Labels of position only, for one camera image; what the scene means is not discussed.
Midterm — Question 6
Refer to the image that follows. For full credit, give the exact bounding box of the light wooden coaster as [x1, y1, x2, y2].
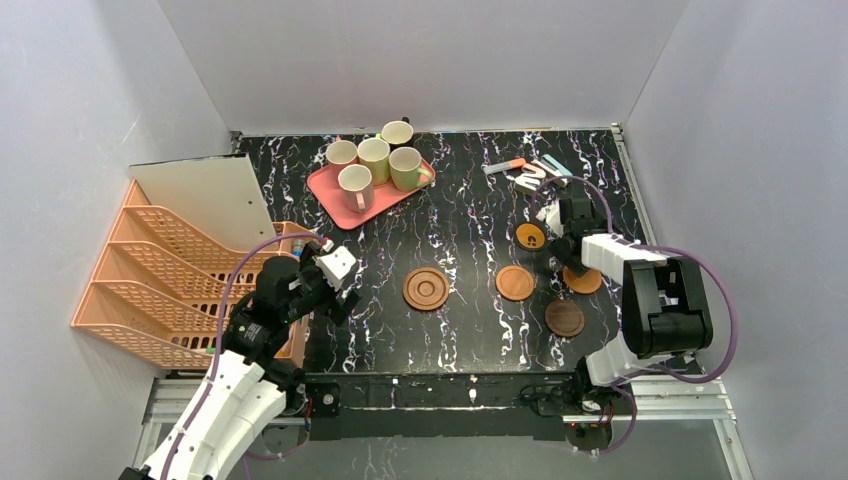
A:
[563, 267, 603, 295]

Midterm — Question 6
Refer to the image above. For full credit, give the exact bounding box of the orange black round coaster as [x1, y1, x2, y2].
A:
[514, 222, 547, 252]

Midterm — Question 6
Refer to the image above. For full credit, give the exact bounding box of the dark brown wooden coaster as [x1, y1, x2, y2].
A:
[544, 299, 585, 338]

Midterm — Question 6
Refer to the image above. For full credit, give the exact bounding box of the plain brown coaster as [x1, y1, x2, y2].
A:
[495, 265, 535, 302]

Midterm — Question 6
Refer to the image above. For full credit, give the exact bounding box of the brown grooved wooden coaster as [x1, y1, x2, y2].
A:
[402, 267, 450, 311]

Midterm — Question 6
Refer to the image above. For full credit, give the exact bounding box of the pink serving tray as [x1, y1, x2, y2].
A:
[307, 160, 435, 230]

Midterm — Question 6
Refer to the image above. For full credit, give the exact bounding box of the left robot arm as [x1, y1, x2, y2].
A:
[120, 247, 361, 479]

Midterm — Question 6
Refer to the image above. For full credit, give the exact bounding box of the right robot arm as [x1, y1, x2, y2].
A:
[537, 199, 713, 406]

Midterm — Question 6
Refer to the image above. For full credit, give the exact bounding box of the blue grey glue bottle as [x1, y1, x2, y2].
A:
[291, 238, 306, 258]

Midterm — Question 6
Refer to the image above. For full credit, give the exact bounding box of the orange desk organiser box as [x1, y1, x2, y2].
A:
[257, 221, 312, 367]

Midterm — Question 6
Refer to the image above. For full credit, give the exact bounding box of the orange white marker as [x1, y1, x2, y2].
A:
[482, 157, 526, 175]

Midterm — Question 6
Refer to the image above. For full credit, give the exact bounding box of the pink mug large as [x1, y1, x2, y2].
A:
[337, 164, 374, 214]

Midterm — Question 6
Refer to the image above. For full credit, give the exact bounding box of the white board sheet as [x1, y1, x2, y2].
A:
[129, 153, 276, 251]

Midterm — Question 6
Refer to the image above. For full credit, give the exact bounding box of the pink mug near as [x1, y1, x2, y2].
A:
[325, 139, 358, 168]

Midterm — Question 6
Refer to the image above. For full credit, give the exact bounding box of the yellow-green mug centre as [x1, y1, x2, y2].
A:
[357, 137, 391, 186]

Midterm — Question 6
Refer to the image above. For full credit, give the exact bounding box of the orange file rack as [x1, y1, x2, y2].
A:
[71, 183, 277, 370]

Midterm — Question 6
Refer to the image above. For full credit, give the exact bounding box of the green mug far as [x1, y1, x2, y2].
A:
[389, 147, 434, 192]

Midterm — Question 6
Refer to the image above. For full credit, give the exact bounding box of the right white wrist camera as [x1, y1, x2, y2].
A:
[536, 201, 564, 238]

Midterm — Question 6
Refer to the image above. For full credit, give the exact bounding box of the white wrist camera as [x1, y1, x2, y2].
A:
[315, 246, 359, 291]
[536, 201, 564, 238]

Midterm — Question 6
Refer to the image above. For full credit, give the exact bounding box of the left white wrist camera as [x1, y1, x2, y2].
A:
[315, 246, 359, 291]

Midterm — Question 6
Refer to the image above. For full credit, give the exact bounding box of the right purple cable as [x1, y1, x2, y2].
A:
[527, 174, 739, 455]

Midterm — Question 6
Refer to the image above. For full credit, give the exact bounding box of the purple cable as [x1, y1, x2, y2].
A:
[527, 174, 739, 455]
[158, 231, 333, 480]

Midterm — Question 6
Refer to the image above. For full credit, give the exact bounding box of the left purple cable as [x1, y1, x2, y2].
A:
[158, 231, 333, 480]

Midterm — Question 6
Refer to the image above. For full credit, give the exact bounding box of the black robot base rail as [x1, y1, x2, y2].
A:
[142, 370, 737, 465]

